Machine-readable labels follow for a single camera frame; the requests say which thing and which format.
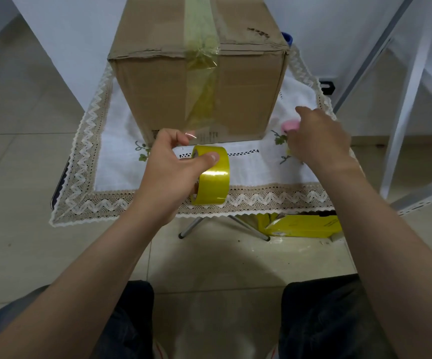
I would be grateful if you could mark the grey blue stool seat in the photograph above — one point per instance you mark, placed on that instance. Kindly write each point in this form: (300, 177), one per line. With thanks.
(2, 314)

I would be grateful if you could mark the person's right forearm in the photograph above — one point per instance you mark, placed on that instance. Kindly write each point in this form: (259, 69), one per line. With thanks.
(392, 265)

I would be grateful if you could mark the white metal frame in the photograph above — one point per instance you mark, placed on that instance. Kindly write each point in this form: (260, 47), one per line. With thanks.
(406, 108)

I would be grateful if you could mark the person's right thumb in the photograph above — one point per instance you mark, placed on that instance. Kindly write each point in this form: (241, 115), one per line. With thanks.
(293, 140)

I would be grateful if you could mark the person's leg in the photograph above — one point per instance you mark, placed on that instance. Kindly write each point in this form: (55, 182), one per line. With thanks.
(130, 317)
(328, 317)

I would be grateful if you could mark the person's right hand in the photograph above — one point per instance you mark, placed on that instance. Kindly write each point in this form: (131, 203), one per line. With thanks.
(320, 142)

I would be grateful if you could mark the small pink tool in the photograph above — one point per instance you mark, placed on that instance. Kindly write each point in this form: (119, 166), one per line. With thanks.
(290, 125)

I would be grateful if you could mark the black table edge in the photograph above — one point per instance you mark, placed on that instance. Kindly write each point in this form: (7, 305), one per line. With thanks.
(59, 186)

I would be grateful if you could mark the person's left thumb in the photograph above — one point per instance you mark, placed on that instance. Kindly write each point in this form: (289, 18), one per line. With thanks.
(203, 160)

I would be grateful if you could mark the small black object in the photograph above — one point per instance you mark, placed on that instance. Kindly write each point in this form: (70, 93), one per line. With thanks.
(327, 88)

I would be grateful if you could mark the person's left leg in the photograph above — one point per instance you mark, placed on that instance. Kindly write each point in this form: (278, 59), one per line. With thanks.
(130, 317)

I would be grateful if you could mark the silver metal table leg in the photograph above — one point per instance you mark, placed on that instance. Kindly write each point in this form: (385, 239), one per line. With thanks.
(249, 228)
(190, 228)

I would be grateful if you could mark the yellow plastic package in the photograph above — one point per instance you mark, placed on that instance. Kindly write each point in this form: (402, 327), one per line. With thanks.
(305, 226)

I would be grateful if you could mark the person's left forearm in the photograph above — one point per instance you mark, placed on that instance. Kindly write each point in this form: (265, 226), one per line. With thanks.
(74, 287)

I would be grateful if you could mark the large brown cardboard box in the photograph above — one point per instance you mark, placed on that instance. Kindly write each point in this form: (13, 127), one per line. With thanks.
(145, 89)

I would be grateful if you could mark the yellow tape roll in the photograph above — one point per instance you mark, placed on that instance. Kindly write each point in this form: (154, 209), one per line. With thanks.
(216, 185)

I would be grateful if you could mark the blue round object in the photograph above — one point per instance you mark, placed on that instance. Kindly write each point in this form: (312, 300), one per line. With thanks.
(288, 38)

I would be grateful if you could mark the white embroidered lace tablecloth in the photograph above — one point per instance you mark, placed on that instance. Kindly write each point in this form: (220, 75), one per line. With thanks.
(257, 168)

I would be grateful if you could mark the person's left hand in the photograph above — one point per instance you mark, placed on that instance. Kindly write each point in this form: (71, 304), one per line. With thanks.
(163, 175)

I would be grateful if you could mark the person's right leg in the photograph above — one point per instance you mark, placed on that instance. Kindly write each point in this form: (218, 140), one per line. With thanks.
(328, 317)

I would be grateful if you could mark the yellow tape strip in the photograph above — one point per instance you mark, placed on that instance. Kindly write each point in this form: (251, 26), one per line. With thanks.
(200, 70)

